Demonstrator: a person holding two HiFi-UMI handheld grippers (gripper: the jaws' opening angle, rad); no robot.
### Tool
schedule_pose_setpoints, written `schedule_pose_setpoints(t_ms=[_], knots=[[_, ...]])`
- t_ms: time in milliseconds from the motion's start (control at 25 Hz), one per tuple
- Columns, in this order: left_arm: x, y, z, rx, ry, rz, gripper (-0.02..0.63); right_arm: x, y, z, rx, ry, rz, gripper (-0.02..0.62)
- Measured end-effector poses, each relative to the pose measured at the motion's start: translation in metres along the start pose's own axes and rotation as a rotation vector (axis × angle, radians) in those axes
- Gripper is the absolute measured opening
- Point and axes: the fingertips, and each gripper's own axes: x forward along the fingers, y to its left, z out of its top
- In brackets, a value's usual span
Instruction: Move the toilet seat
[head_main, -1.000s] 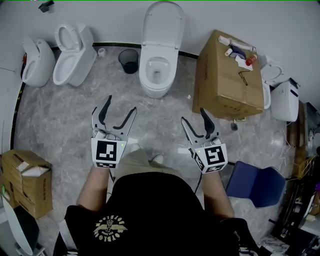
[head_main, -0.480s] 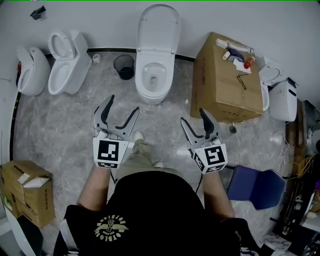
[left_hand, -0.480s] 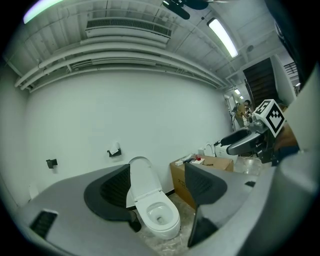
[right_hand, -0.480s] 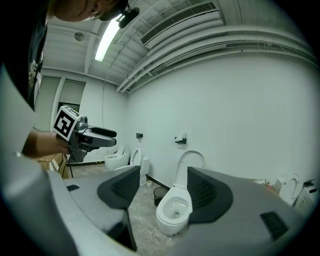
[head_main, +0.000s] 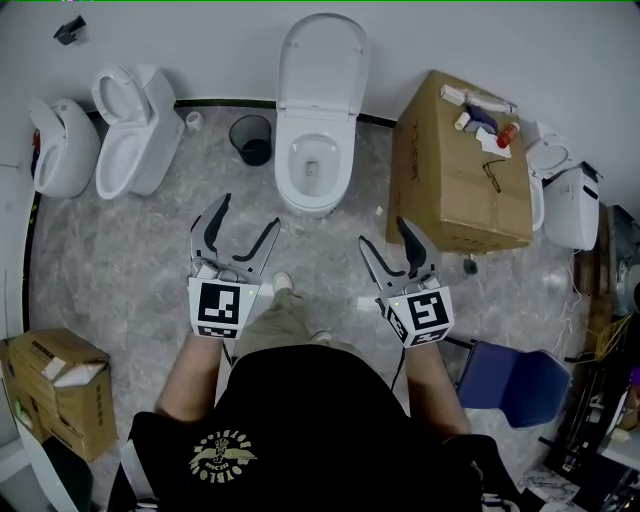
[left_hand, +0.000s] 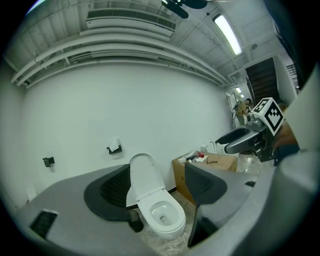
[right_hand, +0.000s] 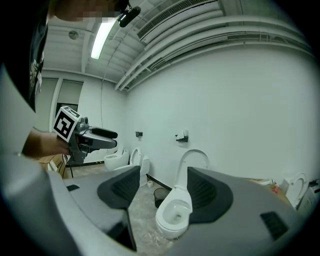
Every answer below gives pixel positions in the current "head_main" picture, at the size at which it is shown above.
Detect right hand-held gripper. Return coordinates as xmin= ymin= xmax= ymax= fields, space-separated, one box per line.
xmin=357 ymin=215 xmax=456 ymax=350

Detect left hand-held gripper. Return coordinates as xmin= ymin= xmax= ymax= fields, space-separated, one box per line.
xmin=187 ymin=192 xmax=283 ymax=343

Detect person's right forearm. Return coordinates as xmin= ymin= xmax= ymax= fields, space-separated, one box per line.
xmin=405 ymin=344 xmax=471 ymax=444

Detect person's left forearm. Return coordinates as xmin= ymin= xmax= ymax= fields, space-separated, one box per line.
xmin=154 ymin=332 xmax=224 ymax=421

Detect white rounded toilet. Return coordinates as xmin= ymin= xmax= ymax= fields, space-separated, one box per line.
xmin=274 ymin=107 xmax=357 ymax=220

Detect white toilet with tank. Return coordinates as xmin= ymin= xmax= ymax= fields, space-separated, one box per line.
xmin=91 ymin=63 xmax=186 ymax=201

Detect white egg-shaped toilet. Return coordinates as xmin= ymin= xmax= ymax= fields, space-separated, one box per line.
xmin=28 ymin=97 xmax=103 ymax=200

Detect large closed cardboard box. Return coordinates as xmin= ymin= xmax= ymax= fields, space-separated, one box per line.
xmin=385 ymin=69 xmax=534 ymax=256

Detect black mesh waste bin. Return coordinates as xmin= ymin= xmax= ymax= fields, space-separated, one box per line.
xmin=228 ymin=114 xmax=274 ymax=167

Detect black eyeglasses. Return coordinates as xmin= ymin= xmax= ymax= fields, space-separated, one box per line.
xmin=482 ymin=157 xmax=507 ymax=194

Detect white tissue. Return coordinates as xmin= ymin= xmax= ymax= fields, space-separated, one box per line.
xmin=474 ymin=127 xmax=514 ymax=159

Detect blue folding chair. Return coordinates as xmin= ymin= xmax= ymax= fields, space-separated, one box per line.
xmin=444 ymin=335 xmax=573 ymax=430

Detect red bottle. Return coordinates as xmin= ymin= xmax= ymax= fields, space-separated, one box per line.
xmin=496 ymin=122 xmax=522 ymax=150

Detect dark blue cloth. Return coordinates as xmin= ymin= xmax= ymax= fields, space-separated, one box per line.
xmin=463 ymin=103 xmax=500 ymax=135

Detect small white carton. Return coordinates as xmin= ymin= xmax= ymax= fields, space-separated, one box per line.
xmin=439 ymin=83 xmax=469 ymax=106

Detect person's black printed shirt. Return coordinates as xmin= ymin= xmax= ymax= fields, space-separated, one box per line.
xmin=107 ymin=344 xmax=531 ymax=512

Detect brown wooden cabinet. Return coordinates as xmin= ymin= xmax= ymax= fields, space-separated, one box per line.
xmin=573 ymin=204 xmax=616 ymax=351

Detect white wrapped tube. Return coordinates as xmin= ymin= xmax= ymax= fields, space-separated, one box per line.
xmin=464 ymin=89 xmax=519 ymax=115

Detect white foam insert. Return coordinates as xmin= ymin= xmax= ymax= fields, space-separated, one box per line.
xmin=42 ymin=357 xmax=109 ymax=389

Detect yellow fly swatter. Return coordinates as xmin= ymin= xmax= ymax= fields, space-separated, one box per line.
xmin=594 ymin=313 xmax=634 ymax=361

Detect open torn cardboard box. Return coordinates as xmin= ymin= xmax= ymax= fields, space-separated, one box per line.
xmin=0 ymin=327 xmax=119 ymax=462

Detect black metal rack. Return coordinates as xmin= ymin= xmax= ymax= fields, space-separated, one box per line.
xmin=539 ymin=309 xmax=640 ymax=512

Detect dark green bin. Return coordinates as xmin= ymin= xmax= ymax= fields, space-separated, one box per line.
xmin=42 ymin=434 xmax=94 ymax=512

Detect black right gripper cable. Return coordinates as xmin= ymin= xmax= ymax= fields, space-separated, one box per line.
xmin=389 ymin=347 xmax=406 ymax=394

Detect thin white cable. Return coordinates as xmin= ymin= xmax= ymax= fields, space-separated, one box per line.
xmin=554 ymin=249 xmax=584 ymax=354

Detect black wall bracket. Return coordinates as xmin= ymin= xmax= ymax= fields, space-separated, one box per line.
xmin=53 ymin=14 xmax=87 ymax=46

